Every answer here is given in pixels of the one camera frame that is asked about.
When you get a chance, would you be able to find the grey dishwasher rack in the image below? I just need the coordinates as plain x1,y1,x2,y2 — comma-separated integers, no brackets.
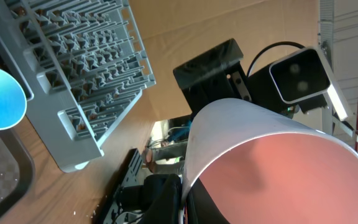
0,0,156,172

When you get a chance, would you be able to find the pink cup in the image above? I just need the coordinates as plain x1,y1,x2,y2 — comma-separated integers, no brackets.
182,98,358,223

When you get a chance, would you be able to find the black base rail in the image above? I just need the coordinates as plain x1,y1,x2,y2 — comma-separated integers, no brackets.
92,149,158,224

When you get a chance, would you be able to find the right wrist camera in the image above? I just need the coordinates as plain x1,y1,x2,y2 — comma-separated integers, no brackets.
268,47,353,121

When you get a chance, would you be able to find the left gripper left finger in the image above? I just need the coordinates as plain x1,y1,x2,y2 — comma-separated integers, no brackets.
139,174,182,224

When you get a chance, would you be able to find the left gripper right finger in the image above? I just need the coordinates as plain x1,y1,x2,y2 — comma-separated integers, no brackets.
186,179,229,224

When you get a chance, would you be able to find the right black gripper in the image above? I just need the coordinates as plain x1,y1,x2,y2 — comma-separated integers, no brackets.
172,38,279,121

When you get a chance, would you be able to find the dark brown serving tray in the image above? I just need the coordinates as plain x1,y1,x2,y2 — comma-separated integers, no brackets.
0,129,35,218

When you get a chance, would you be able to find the right black cable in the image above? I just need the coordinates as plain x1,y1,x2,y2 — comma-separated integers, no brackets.
246,40,306,77

